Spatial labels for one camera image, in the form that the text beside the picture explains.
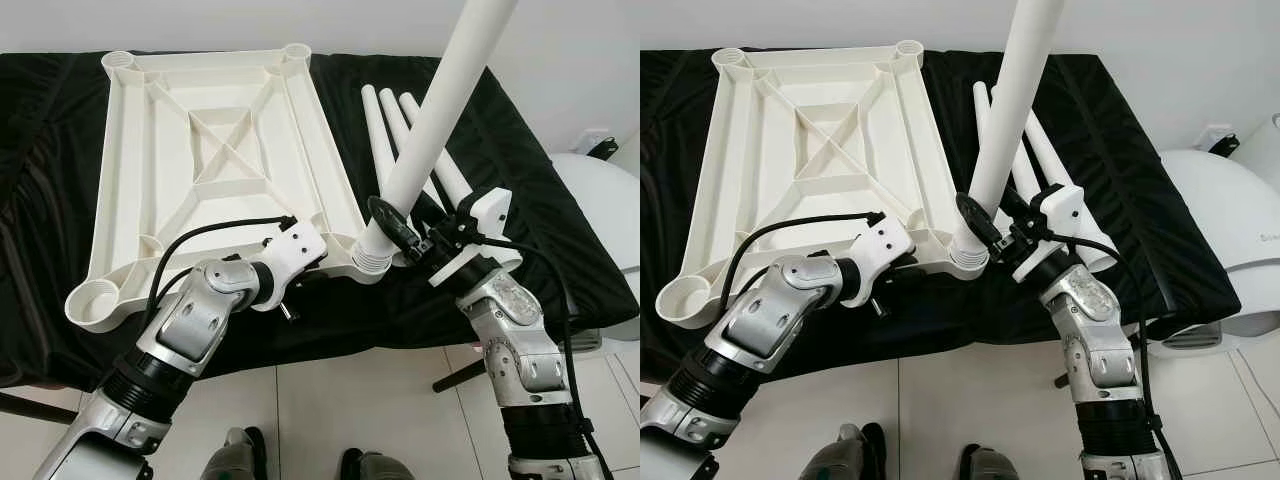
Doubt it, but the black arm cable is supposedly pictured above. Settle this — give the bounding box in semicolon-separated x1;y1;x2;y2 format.
1040;228;1181;480
145;215;299;331
715;210;886;321
470;230;606;480

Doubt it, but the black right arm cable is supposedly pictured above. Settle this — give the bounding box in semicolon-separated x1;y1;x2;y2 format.
470;230;606;480
1040;228;1181;480

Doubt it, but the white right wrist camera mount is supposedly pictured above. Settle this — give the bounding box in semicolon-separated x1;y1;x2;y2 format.
428;187;513;289
1012;183;1086;284

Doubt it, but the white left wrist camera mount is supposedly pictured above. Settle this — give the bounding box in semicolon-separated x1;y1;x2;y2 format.
250;217;329;311
838;215;916;306

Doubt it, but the silver robot right leg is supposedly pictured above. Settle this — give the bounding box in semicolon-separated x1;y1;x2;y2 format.
340;448;416;480
958;445;1021;480

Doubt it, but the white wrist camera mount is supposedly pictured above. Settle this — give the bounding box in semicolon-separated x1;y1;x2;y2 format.
428;187;513;289
838;215;916;306
250;217;329;311
1012;183;1086;284

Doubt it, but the white rounded appliance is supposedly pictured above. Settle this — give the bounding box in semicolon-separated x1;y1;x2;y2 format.
548;152;641;353
1145;148;1280;351

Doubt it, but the white plastic table top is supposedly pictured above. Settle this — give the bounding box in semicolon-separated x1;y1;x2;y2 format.
65;42;396;334
653;40;991;329

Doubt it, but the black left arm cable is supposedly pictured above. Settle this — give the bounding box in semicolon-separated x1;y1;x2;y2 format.
145;215;299;331
715;210;886;321

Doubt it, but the white rounded bin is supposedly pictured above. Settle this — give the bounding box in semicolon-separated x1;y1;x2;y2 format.
1238;113;1280;196

